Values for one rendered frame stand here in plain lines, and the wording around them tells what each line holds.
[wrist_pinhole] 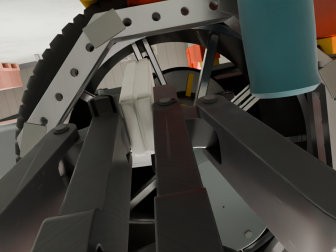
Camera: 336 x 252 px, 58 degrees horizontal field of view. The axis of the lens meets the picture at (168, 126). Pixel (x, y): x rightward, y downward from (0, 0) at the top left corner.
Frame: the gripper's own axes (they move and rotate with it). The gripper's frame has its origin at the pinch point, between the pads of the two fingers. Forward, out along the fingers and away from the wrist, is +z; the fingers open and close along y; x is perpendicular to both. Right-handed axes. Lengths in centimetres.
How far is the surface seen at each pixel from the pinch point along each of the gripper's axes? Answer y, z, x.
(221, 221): 5.0, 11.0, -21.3
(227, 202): 6.0, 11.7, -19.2
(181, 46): 51, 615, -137
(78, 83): -11.4, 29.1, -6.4
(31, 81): -21.6, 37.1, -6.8
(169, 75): 3, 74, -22
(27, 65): -275, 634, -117
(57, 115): -15.7, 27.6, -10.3
